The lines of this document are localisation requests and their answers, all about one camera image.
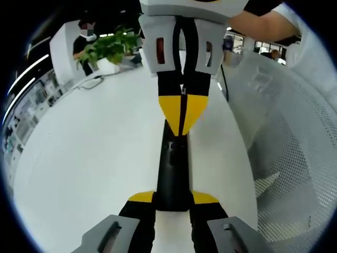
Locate white cable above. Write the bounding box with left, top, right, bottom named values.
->
left=74, top=74, right=106, bottom=91

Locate person's white shirt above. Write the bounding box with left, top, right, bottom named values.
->
left=272, top=2, right=312, bottom=71

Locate white square pillar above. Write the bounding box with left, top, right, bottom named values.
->
left=49, top=21, right=88, bottom=80

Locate green leafy plant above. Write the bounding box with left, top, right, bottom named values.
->
left=76, top=26, right=144, bottom=71

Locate white display shelf wall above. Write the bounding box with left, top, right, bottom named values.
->
left=2, top=68, right=72, bottom=159

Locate white plant pot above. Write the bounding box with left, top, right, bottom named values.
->
left=96, top=57, right=121, bottom=74

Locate ceiling light strip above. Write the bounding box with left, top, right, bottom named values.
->
left=2, top=77, right=36, bottom=125
left=7, top=53, right=50, bottom=95

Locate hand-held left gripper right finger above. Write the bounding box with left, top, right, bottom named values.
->
left=187, top=191, right=268, bottom=253

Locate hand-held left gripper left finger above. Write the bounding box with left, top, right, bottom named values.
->
left=71, top=191, right=158, bottom=253

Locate black cable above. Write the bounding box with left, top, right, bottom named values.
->
left=219, top=63, right=231, bottom=102

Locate white mesh office chair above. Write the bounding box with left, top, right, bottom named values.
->
left=221, top=50, right=337, bottom=253

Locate black remote control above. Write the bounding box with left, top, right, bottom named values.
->
left=157, top=120, right=192, bottom=213

